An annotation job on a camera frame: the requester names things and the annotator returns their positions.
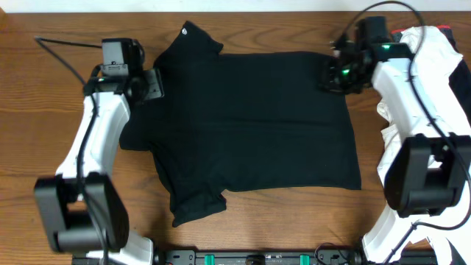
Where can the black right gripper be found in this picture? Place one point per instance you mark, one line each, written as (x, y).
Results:
(329, 83)

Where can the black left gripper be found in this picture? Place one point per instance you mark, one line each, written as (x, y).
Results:
(154, 85)

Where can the black t-shirt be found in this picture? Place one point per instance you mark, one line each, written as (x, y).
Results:
(241, 122)

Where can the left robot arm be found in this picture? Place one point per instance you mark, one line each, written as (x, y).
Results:
(80, 209)

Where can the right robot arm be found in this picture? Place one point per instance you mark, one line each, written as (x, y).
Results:
(426, 182)

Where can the white clothes pile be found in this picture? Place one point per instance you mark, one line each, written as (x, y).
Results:
(391, 139)

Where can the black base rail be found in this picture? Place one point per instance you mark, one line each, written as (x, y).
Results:
(327, 254)

